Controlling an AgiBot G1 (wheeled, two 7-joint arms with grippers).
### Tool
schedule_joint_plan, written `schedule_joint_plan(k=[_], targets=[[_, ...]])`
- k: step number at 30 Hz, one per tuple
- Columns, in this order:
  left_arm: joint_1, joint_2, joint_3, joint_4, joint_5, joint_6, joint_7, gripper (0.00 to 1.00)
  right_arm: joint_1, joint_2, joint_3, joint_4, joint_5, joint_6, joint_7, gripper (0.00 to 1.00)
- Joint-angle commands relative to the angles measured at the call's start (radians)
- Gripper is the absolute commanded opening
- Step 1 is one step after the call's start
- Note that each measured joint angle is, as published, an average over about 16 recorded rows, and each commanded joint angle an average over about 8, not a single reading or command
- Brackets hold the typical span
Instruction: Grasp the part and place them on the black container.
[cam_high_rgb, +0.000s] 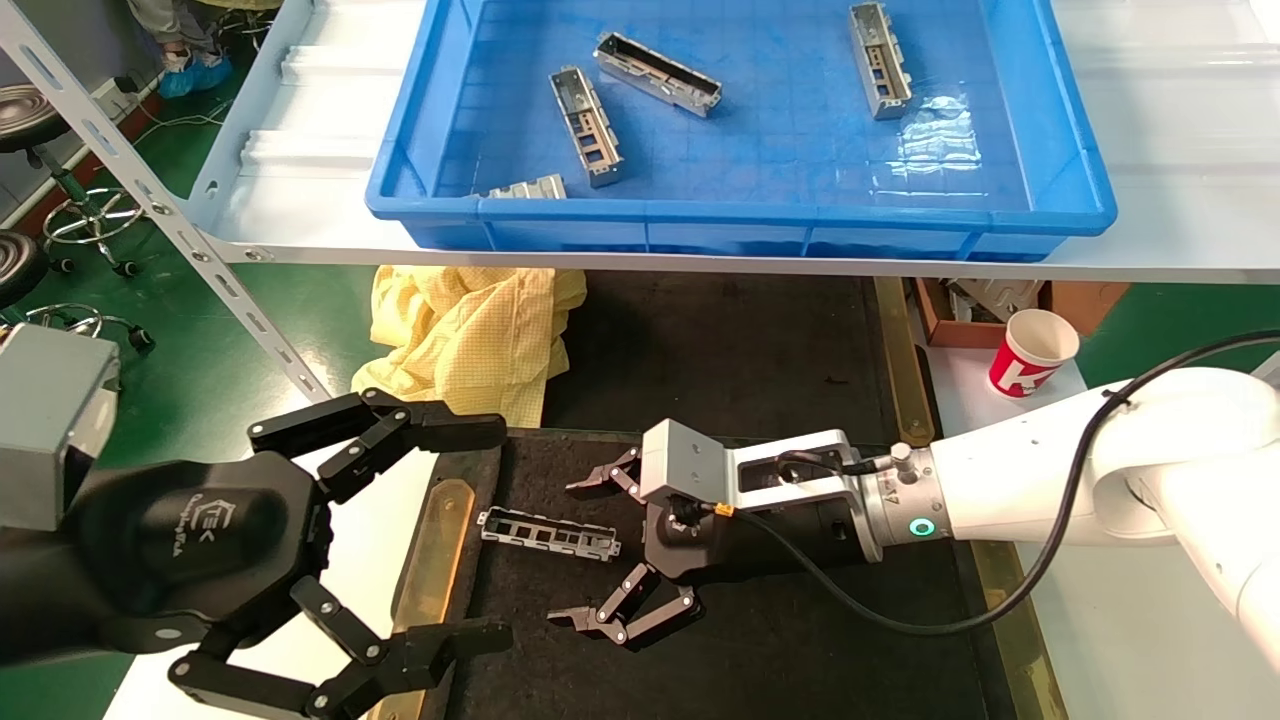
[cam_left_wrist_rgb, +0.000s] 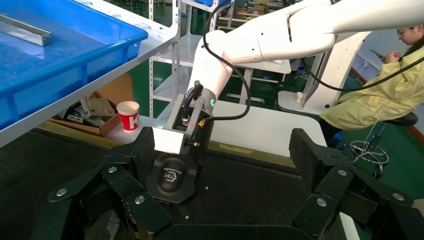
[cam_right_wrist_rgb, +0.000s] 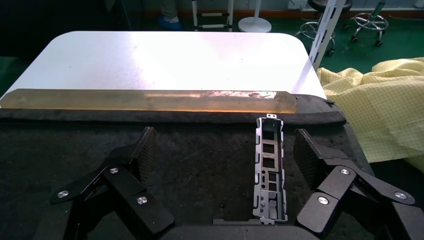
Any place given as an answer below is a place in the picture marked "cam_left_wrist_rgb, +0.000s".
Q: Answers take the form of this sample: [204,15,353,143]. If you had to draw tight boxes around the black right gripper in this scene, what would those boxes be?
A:
[144,112,216,205]

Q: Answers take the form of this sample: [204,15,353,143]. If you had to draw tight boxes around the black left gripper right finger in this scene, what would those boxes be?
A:
[288,128,424,240]

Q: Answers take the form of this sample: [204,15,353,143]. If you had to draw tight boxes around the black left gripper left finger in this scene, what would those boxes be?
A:
[31,126,173,240]

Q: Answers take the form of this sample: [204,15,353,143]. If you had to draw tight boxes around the silver metal channel part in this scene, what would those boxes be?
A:
[0,12,54,47]

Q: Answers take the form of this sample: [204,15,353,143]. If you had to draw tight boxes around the red and white paper cup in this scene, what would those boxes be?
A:
[116,100,141,132]

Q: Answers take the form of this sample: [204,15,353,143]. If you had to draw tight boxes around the grey metal storage rack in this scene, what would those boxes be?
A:
[148,0,203,102]

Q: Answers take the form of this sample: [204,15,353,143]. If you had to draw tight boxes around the black round swivel stool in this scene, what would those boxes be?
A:
[349,111,420,180]

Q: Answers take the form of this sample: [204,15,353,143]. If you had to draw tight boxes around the grey metal brackets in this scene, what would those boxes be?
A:
[58,96,117,127]

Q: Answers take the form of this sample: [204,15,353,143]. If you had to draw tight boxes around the white robot torso column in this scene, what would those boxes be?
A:
[277,31,372,117]

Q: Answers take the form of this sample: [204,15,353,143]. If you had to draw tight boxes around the person in yellow coat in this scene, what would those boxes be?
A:
[319,25,424,148]

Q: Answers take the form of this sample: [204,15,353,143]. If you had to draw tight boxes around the brown cardboard box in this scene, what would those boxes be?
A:
[49,73,135,138]

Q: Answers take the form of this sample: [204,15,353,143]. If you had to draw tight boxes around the black smartphone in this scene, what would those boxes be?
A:
[369,48,387,61]

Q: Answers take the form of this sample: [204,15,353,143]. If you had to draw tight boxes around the white background table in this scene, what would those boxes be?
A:
[220,59,292,105]

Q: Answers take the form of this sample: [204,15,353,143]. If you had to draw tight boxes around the blue plastic tray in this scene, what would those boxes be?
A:
[0,0,149,132]

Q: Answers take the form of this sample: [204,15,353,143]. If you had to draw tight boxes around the blue storage bin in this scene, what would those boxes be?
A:
[194,0,233,8]

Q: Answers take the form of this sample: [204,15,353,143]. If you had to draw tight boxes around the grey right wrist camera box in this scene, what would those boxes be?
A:
[151,93,206,156]

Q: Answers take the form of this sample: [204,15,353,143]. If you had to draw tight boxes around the black camera cable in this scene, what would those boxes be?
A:
[182,80,204,125]

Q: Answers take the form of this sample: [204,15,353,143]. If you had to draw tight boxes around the black torso cable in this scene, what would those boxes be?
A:
[299,56,424,93]

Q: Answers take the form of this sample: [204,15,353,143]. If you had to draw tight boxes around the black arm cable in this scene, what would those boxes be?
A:
[193,0,252,133]

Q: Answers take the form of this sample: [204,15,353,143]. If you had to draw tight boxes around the grey metal shelf post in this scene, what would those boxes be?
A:
[171,0,182,80]

